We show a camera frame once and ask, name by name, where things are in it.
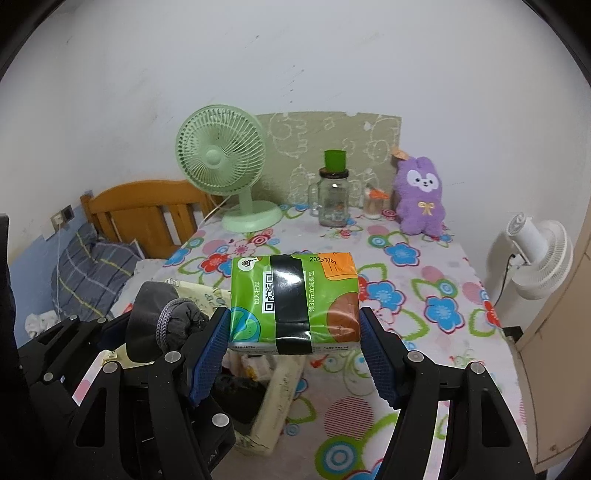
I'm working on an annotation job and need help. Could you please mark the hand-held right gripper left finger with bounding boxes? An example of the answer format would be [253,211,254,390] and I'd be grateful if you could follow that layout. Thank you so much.
[62,308,230,480]

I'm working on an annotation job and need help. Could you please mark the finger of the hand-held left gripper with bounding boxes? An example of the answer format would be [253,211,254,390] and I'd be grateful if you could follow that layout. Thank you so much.
[28,315,153,395]

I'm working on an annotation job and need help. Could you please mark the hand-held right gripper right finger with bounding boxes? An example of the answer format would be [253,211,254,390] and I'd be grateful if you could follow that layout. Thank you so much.
[360,308,529,480]

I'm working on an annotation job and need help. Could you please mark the dark grey sock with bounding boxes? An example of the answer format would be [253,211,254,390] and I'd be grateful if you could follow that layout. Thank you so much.
[126,281,209,363]

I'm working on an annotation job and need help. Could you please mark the yellow cartoon fabric storage box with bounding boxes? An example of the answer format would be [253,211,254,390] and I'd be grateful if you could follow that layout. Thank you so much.
[99,277,309,457]

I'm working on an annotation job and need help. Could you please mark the green tissue pack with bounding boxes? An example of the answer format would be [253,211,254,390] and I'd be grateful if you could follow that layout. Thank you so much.
[228,251,361,356]

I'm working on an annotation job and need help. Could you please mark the white grey crumpled rag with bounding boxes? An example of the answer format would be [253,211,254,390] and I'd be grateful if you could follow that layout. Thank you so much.
[25,311,58,337]

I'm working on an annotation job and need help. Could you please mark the grey plaid pillow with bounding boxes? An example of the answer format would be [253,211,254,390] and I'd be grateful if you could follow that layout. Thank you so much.
[51,224,144,321]

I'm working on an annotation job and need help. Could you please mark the wooden bed headboard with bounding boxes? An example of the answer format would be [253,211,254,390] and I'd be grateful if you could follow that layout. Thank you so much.
[81,180,222,259]

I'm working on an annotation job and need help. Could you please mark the cotton swab jar orange lid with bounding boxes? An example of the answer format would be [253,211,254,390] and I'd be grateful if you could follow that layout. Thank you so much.
[362,185,391,220]

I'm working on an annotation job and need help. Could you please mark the purple plush bunny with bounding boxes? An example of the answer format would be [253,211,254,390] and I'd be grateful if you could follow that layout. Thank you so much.
[390,148,448,236]

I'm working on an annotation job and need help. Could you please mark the glass mug with green lid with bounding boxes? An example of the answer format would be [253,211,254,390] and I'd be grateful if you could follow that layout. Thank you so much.
[308,150,363,228]

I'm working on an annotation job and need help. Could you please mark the beige door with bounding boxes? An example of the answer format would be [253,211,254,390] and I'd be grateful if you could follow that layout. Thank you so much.
[510,217,591,467]

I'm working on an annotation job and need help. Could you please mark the white floor fan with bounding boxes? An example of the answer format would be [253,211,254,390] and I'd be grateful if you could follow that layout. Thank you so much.
[504,213,574,301]

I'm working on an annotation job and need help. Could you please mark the green desk fan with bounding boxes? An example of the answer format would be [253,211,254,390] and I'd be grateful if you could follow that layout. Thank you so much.
[175,105,283,234]

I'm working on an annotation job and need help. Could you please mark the green patterned board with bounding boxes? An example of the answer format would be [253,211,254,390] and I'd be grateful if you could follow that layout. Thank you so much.
[254,111,402,206]

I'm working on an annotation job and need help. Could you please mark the thin white fan cable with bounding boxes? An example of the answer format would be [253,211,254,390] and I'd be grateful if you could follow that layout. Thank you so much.
[198,195,232,230]

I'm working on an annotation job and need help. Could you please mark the black fan cable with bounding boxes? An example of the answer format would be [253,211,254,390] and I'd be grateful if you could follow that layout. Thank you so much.
[496,253,514,305]

